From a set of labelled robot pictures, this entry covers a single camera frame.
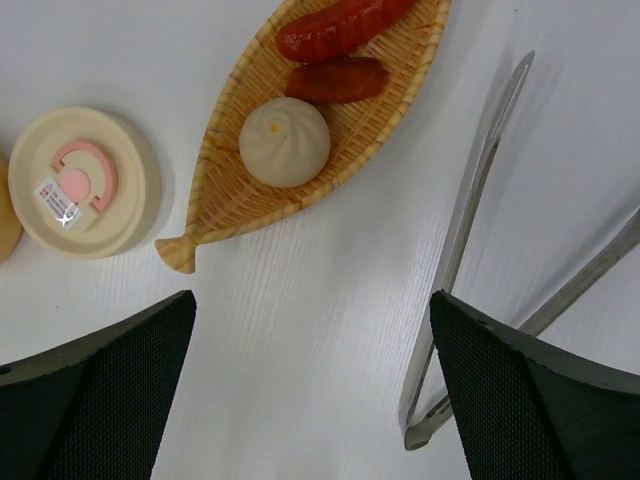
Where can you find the short brown fried sausage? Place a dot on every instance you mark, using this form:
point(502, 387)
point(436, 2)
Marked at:
point(337, 80)

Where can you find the cream lid with pink handle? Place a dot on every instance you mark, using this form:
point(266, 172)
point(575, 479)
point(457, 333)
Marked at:
point(84, 183)

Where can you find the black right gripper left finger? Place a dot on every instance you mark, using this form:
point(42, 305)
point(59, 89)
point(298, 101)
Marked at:
point(96, 407)

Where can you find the orange-based bowl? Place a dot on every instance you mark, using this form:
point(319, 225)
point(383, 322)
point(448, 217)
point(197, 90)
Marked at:
point(10, 226)

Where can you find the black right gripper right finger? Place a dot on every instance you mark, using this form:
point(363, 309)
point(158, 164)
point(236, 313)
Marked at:
point(526, 409)

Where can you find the white steamed bun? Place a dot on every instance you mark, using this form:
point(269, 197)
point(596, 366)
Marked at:
point(284, 143)

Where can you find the long red sausage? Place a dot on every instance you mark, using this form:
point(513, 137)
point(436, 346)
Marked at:
point(339, 29)

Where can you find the stainless steel tongs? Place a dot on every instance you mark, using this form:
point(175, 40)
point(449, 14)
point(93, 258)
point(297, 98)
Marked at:
point(416, 436)

